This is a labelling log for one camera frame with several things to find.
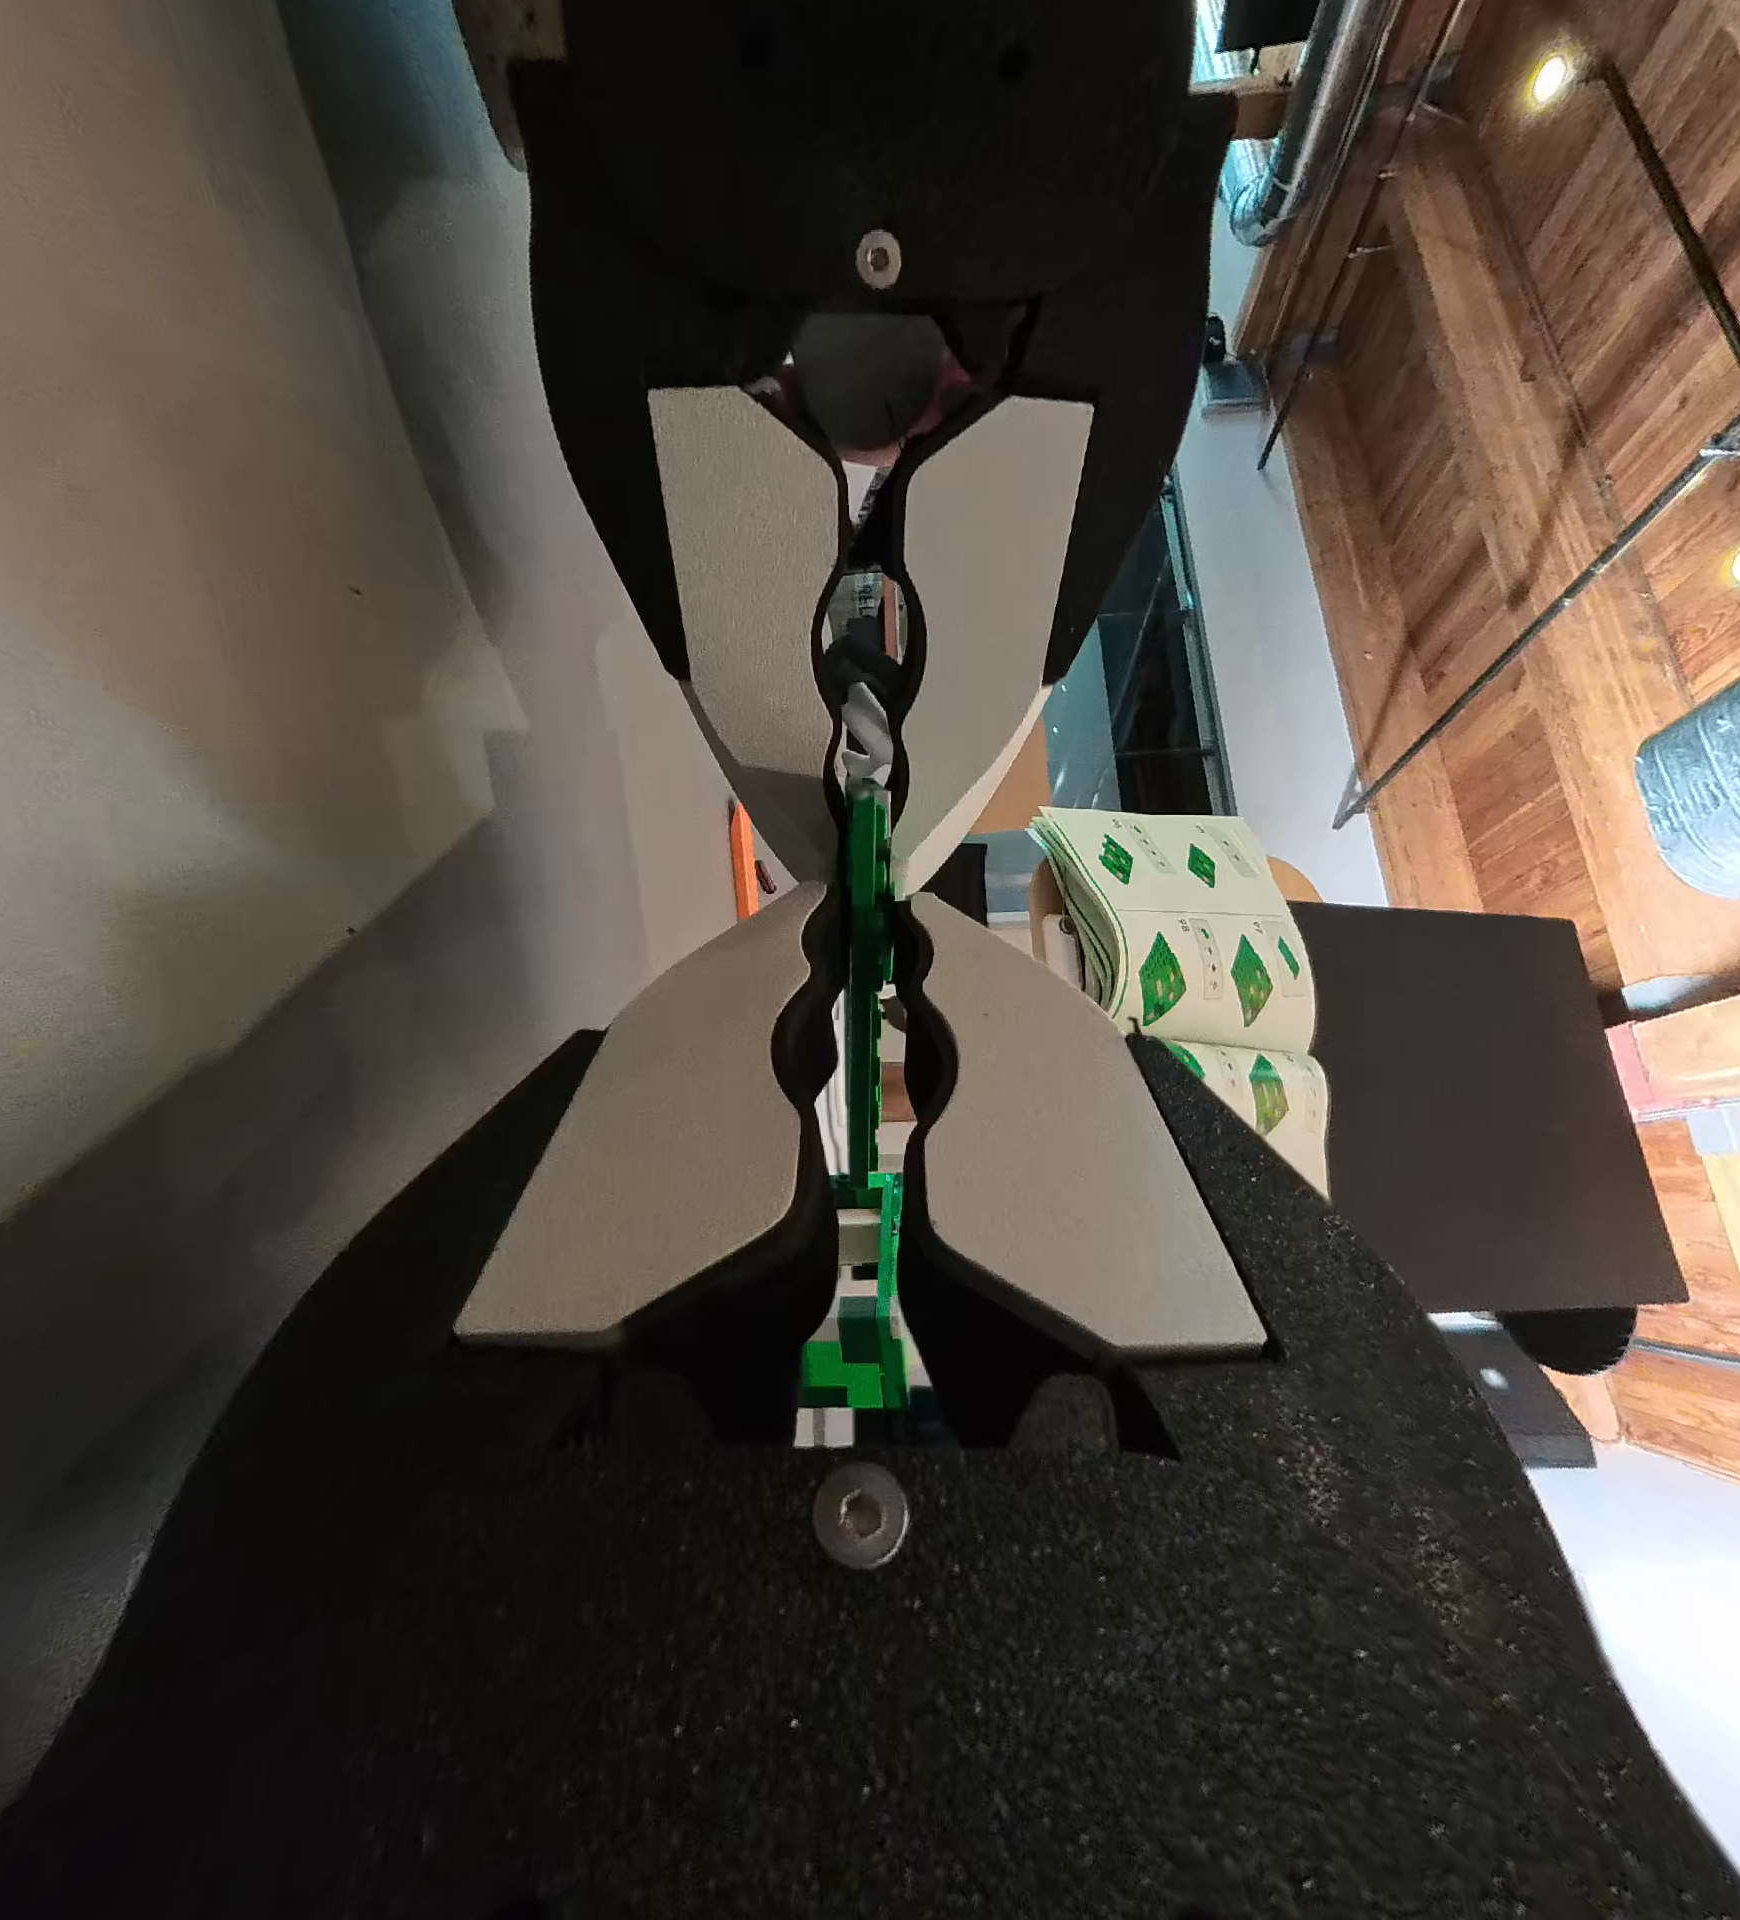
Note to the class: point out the orange brick separator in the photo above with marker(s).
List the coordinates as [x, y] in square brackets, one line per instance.
[745, 871]

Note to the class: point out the green lego frame build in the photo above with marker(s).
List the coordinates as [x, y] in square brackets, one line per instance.
[854, 1336]

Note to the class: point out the black board panel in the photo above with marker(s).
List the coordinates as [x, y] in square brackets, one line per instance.
[1470, 1095]

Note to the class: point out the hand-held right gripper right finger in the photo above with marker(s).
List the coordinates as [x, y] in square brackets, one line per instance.
[1066, 1171]

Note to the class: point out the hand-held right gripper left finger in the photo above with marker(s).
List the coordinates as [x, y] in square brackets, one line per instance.
[661, 1171]

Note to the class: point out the lego instruction booklet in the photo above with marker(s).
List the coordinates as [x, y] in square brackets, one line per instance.
[1199, 931]

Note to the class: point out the green lego base plate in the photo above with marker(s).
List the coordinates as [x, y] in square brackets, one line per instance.
[866, 931]

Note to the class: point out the large glass window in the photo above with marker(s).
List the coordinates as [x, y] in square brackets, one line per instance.
[1142, 705]

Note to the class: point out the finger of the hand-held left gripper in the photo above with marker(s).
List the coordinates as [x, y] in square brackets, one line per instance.
[991, 600]
[737, 570]

